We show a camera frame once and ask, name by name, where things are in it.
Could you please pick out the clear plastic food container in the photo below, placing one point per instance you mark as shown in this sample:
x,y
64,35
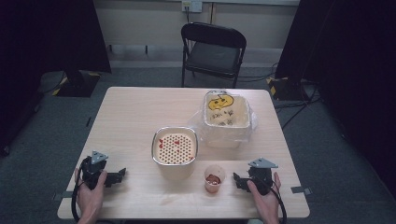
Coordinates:
x,y
238,112

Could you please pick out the person's left hand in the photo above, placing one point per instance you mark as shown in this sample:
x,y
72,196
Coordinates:
x,y
88,200

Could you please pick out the person's right hand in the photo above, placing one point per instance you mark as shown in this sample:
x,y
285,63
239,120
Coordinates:
x,y
267,205

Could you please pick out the small translucent plastic cup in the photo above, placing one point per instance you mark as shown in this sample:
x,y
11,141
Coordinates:
x,y
214,180

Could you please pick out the perforated beige strainer insert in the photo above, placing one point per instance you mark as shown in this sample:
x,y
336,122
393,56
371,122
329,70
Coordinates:
x,y
175,149

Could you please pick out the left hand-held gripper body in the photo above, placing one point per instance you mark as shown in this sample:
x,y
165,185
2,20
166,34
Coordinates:
x,y
93,172

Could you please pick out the clear plastic bin liner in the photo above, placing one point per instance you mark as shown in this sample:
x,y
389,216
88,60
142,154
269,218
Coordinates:
x,y
199,124

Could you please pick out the red food scraps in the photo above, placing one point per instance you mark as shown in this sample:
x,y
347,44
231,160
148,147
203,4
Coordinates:
x,y
213,179

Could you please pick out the black folding chair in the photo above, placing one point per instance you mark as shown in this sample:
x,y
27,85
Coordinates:
x,y
214,54

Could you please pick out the dark curtain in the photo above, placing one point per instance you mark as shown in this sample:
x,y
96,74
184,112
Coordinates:
x,y
37,46
351,62

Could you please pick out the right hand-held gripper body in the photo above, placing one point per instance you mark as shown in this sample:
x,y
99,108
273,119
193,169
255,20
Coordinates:
x,y
261,179

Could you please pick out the grey tape strip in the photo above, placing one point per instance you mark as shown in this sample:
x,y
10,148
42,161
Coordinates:
x,y
62,195
301,190

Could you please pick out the beige bin with metal rim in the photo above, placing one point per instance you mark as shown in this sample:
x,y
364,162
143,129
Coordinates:
x,y
174,171

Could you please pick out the white wall socket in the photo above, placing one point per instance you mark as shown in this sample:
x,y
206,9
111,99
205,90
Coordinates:
x,y
192,5

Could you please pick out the black stand base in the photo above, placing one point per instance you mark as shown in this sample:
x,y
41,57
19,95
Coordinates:
x,y
79,85
286,88

